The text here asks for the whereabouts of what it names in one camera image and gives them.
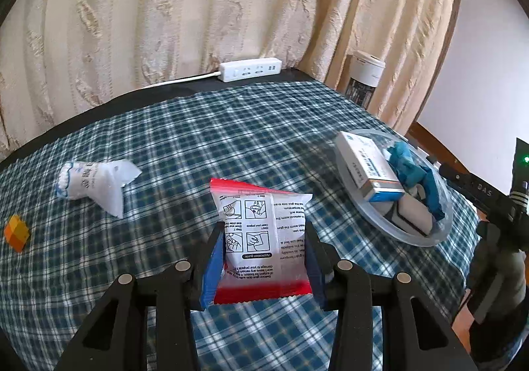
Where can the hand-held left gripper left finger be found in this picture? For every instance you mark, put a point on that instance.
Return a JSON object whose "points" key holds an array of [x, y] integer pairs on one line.
{"points": [[210, 267]]}

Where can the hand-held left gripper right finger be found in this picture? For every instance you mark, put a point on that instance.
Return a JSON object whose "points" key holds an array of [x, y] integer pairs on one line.
{"points": [[314, 276]]}

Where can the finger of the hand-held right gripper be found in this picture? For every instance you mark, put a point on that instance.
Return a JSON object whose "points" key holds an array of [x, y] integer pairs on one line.
{"points": [[450, 176]]}

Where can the blue cloth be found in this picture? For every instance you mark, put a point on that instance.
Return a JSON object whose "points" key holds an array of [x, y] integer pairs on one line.
{"points": [[434, 197]]}

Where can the white sponge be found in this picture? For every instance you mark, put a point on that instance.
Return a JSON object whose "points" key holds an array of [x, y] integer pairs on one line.
{"points": [[417, 216]]}

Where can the red and white packet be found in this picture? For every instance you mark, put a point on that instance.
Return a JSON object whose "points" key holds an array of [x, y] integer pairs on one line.
{"points": [[256, 222]]}

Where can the clear plastic bowl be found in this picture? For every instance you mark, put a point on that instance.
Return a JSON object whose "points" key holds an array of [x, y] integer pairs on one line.
{"points": [[417, 239]]}

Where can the white and blue box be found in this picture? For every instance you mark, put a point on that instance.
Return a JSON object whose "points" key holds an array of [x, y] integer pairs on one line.
{"points": [[368, 164]]}

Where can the white plastic bag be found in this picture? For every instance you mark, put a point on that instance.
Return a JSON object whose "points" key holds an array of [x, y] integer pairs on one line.
{"points": [[103, 185]]}

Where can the orange block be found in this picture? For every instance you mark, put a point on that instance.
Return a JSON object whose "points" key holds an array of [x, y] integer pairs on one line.
{"points": [[17, 232]]}

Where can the plaid tablecloth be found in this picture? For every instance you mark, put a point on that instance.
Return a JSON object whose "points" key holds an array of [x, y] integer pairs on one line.
{"points": [[186, 139]]}

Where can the white air purifier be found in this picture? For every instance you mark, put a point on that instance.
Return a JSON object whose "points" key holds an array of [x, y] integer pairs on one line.
{"points": [[368, 69]]}

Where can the white power strip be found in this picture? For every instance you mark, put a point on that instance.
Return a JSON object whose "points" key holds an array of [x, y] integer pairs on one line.
{"points": [[248, 70]]}

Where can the beige curtain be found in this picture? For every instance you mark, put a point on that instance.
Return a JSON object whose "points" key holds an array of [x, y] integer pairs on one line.
{"points": [[206, 3]]}

